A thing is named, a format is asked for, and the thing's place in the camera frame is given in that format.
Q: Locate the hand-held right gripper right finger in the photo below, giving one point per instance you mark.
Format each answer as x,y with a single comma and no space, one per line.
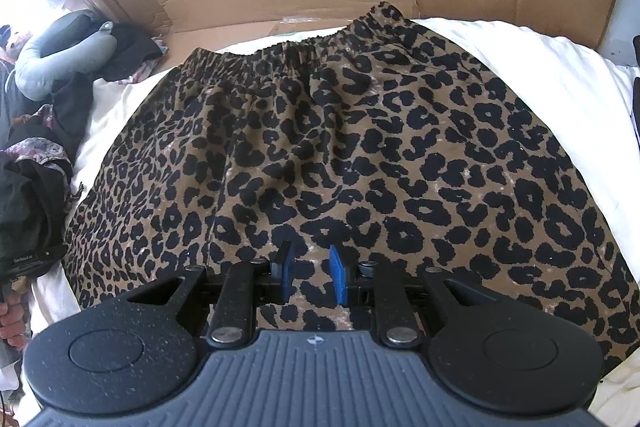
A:
337,277

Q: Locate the person's left hand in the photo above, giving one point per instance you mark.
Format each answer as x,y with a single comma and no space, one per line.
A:
12,327

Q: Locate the leopard print skirt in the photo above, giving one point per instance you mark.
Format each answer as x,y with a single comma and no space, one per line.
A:
375,132

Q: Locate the grey neck pillow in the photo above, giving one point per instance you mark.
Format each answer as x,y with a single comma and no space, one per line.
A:
35,72

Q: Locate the floral patterned garment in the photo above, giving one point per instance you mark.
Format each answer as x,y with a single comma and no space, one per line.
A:
40,152

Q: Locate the black crumpled garment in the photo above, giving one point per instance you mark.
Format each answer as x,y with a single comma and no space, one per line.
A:
30,207
132,54

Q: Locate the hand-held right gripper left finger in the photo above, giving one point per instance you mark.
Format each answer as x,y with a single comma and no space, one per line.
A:
285,269

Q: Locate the small plush doll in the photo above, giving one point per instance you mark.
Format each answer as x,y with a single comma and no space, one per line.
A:
15,42

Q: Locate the cream printed bear blanket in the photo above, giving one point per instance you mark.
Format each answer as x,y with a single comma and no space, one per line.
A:
550,52

